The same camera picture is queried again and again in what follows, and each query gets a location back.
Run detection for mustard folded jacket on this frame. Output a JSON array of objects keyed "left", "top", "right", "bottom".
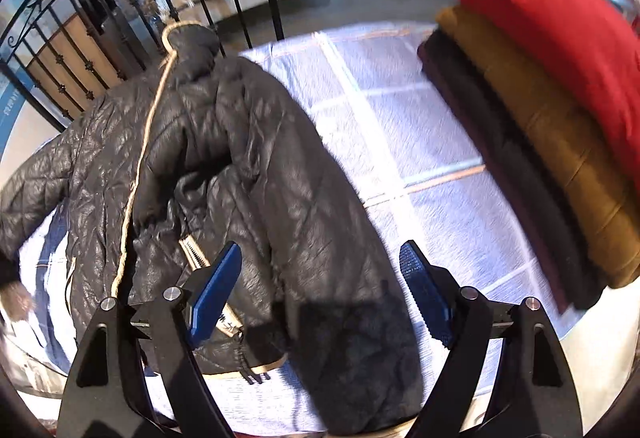
[{"left": 436, "top": 7, "right": 640, "bottom": 289}]

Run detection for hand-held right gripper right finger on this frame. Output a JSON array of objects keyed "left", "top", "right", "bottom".
[{"left": 399, "top": 240, "right": 583, "bottom": 438}]

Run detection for blue jeans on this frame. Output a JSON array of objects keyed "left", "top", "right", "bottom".
[{"left": 25, "top": 213, "right": 76, "bottom": 374}]

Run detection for black quilted jacket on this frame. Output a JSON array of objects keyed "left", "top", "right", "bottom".
[{"left": 0, "top": 25, "right": 426, "bottom": 436}]

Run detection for black folded garment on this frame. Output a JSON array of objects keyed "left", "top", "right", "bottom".
[{"left": 425, "top": 29, "right": 608, "bottom": 311}]

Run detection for maroon folded garment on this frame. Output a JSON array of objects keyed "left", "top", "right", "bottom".
[{"left": 417, "top": 42, "right": 571, "bottom": 314}]

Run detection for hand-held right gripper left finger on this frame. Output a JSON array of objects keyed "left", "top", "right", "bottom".
[{"left": 59, "top": 240, "right": 244, "bottom": 438}]

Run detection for lavender checked blanket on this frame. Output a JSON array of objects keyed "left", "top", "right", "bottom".
[{"left": 10, "top": 23, "right": 596, "bottom": 434}]

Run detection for red folded jacket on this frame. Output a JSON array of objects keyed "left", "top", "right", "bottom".
[{"left": 442, "top": 0, "right": 640, "bottom": 229}]

